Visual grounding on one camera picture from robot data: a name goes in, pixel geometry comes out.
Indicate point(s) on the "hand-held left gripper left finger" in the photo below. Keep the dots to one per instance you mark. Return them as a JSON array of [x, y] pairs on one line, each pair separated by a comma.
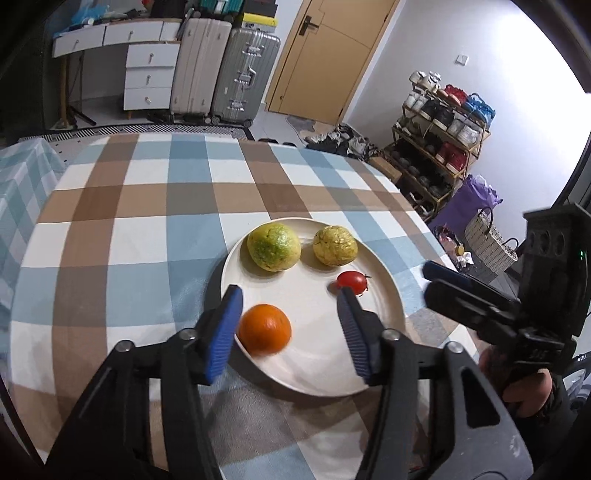
[[226, 332]]

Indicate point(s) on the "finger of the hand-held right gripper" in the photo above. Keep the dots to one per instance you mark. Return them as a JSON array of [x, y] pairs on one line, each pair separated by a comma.
[[455, 277], [461, 309]]

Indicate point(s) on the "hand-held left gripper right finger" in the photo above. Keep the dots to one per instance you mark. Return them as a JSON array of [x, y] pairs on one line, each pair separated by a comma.
[[355, 332]]

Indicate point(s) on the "large orange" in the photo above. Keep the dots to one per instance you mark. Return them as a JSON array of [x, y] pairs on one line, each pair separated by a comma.
[[264, 330]]

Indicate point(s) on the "large white plate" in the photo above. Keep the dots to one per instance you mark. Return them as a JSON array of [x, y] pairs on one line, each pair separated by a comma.
[[314, 323]]

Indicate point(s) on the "person's right hand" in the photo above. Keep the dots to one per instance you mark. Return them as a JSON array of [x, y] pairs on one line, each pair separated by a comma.
[[526, 394]]

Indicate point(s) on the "small cherry tomato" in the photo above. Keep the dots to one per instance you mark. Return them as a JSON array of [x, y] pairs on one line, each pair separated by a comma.
[[352, 280]]

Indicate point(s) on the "purple bag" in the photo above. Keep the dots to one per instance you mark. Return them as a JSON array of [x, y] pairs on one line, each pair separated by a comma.
[[466, 203]]

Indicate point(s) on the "yellow wrinkled guava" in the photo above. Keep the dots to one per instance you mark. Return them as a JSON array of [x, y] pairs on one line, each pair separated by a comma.
[[334, 245]]

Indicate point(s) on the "green yellow guava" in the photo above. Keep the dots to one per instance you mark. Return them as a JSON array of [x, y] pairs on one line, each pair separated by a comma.
[[273, 247]]

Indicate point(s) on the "rows of sneakers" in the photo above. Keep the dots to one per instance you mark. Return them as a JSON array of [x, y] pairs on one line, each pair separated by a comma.
[[450, 152]]

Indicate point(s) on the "brown cardboard box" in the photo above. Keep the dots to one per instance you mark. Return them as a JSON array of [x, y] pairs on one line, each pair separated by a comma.
[[385, 168]]

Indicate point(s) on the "brown blue checkered tablecloth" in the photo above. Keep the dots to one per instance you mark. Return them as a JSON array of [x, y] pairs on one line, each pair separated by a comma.
[[138, 230]]

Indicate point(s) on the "wooden shoe rack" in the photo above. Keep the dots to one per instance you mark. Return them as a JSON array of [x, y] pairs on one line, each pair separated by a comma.
[[480, 143]]

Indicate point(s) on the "scattered pile of shoes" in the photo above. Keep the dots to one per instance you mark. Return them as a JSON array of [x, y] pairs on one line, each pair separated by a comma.
[[341, 141]]

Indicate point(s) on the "grey door mat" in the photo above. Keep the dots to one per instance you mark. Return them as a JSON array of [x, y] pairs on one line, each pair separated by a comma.
[[302, 124]]

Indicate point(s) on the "black white striped rug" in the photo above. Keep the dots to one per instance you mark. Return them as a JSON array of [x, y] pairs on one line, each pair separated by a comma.
[[138, 129]]

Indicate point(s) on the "teal checkered cloth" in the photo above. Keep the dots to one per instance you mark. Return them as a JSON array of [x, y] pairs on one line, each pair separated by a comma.
[[23, 184]]

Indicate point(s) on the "wooden door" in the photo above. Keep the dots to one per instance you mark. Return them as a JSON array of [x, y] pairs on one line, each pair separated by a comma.
[[323, 60]]

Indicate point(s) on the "silver suitcase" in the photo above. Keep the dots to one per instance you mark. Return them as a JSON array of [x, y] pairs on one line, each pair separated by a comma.
[[244, 78]]

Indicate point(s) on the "beige suitcase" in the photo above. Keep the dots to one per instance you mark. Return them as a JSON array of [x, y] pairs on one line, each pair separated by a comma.
[[198, 69]]

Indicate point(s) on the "white drawer cabinet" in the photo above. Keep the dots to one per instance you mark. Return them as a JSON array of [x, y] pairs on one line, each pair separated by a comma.
[[151, 76]]

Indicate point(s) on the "white desk with drawers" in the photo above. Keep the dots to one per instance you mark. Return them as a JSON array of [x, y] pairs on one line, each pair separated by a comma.
[[92, 39]]

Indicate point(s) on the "blue plastic bag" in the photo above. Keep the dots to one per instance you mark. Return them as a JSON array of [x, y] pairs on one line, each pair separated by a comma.
[[87, 14]]

